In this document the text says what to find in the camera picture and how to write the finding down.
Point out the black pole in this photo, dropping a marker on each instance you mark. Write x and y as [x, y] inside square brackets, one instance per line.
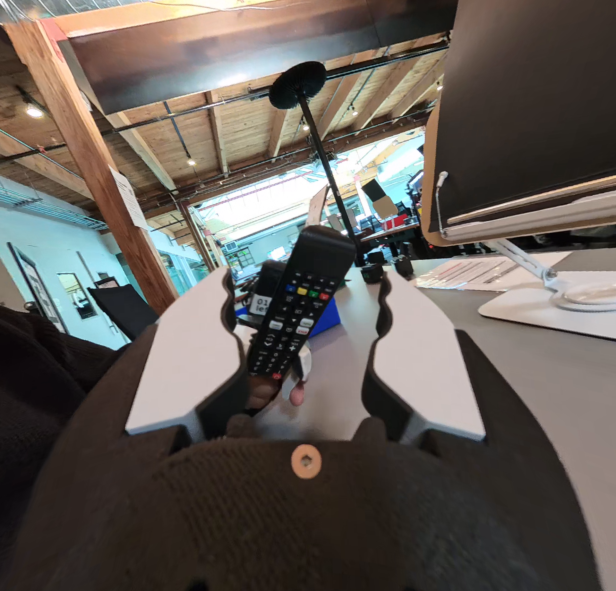
[298, 86]

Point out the cardboard sheet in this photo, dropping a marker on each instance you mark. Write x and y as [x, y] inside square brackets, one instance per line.
[316, 206]

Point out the printed paper sheet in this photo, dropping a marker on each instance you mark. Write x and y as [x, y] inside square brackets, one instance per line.
[471, 271]

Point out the black remote control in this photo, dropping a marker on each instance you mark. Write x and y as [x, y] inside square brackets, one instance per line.
[298, 302]

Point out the black display board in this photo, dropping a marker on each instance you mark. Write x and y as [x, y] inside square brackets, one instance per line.
[529, 95]

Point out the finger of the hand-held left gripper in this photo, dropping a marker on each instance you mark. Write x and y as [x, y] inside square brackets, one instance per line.
[298, 369]

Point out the wooden post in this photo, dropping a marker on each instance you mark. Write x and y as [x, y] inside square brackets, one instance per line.
[86, 143]

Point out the black and tan board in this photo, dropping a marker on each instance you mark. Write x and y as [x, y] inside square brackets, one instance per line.
[378, 199]

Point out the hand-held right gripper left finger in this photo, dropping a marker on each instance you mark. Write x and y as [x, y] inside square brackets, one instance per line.
[187, 355]

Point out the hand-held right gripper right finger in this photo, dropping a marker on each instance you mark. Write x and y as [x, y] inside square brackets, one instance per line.
[423, 365]

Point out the blue plastic bin with tag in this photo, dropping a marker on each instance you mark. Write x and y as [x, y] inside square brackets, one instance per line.
[327, 317]

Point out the person's left hand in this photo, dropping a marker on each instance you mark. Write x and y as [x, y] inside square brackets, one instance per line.
[262, 394]

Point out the red plastic bin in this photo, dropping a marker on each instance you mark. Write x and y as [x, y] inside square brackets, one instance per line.
[397, 221]

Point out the white stand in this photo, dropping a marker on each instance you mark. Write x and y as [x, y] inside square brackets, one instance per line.
[553, 307]

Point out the paper notice on post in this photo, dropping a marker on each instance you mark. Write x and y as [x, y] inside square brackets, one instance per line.
[130, 196]

